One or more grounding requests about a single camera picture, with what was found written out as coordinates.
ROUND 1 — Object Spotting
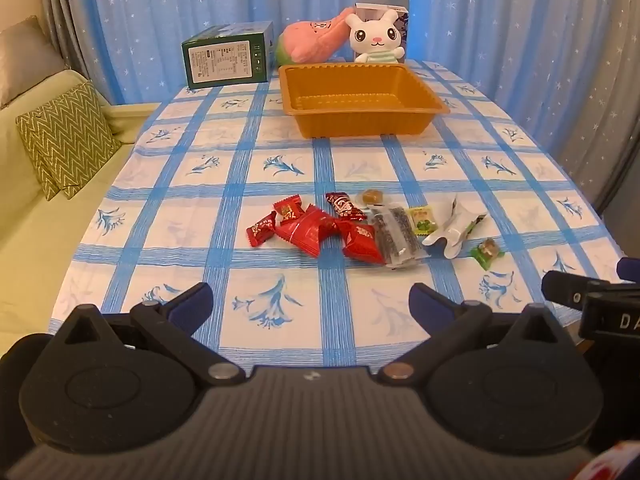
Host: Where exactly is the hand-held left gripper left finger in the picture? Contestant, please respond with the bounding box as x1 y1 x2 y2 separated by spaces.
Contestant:
45 282 246 387

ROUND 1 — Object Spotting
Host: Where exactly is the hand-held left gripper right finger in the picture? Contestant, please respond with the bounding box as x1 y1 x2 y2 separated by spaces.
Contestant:
376 283 576 386

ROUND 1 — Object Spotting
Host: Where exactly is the clear packet of dark seeds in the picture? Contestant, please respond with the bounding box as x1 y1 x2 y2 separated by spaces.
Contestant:
370 205 431 268

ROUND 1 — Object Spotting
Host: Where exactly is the white snack packet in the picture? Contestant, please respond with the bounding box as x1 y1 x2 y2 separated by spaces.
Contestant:
421 195 488 259

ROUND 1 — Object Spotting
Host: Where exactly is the green candy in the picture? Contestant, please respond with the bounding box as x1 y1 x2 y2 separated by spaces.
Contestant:
470 239 505 271

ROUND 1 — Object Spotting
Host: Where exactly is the yellow-green candy packet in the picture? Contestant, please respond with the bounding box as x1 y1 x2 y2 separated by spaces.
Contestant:
407 206 440 235

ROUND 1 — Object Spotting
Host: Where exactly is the red pillow snack packet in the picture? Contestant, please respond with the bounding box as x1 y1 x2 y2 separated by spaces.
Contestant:
336 220 388 266

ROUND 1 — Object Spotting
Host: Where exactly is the small red candy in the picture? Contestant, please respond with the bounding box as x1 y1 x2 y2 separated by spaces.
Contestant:
246 211 277 248

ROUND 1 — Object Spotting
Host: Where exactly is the brown candy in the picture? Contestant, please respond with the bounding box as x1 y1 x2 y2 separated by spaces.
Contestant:
355 188 391 208

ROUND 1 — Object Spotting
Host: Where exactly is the dark red candy wrapper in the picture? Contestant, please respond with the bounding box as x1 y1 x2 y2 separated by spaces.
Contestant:
325 192 368 222

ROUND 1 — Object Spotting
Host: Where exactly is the large red snack packet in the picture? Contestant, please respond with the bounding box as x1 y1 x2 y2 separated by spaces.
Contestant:
275 205 346 259

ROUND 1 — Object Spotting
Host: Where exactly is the red candy with yellow label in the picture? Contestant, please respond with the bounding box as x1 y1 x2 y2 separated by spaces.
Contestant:
273 198 303 223

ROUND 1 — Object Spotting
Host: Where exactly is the orange plastic tray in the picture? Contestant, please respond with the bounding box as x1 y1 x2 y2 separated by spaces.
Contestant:
278 62 451 138

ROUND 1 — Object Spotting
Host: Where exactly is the blue checked floral tablecloth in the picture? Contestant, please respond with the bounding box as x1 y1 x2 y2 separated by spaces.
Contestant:
50 59 623 376

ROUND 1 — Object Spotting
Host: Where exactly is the red patterned clothing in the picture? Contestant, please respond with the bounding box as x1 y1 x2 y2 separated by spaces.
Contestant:
575 442 640 480

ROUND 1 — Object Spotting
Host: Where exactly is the light green sofa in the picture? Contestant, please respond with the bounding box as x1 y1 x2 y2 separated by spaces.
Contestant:
0 69 163 361

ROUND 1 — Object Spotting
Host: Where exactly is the green zigzag cushion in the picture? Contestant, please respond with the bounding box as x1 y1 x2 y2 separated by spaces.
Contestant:
15 82 123 200
30 160 67 202

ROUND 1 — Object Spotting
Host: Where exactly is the green cardboard box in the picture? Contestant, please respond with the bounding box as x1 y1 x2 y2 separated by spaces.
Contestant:
181 21 275 88

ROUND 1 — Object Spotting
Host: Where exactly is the white bunny plush toy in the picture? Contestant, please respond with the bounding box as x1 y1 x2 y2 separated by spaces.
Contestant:
345 9 407 65

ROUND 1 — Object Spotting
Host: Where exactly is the white and grey carton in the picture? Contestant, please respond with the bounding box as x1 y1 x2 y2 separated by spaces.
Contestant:
355 2 411 61

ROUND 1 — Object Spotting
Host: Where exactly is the pink star plush toy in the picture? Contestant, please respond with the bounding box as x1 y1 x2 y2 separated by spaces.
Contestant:
275 7 358 67

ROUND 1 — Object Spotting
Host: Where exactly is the grey cushion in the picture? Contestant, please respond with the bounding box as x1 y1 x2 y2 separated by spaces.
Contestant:
0 15 68 108

